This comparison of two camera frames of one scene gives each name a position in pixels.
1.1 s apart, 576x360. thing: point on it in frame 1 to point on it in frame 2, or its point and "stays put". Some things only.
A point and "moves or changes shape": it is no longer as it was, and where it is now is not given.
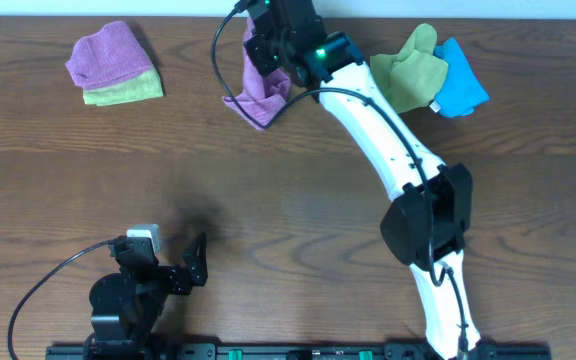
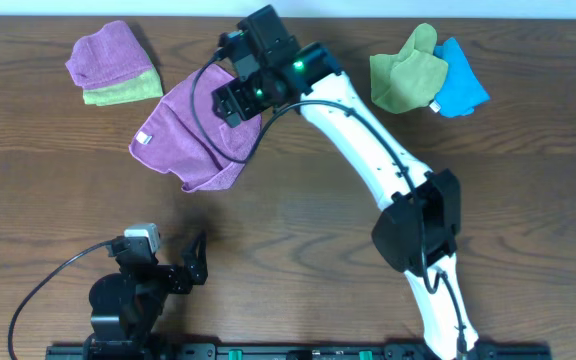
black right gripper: (256, 46) to (235, 89)
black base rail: (298, 353) stays put
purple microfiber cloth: (262, 97) moves or changes shape
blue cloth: (461, 88) stays put
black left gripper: (183, 279) stays put
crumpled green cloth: (415, 74) stays put
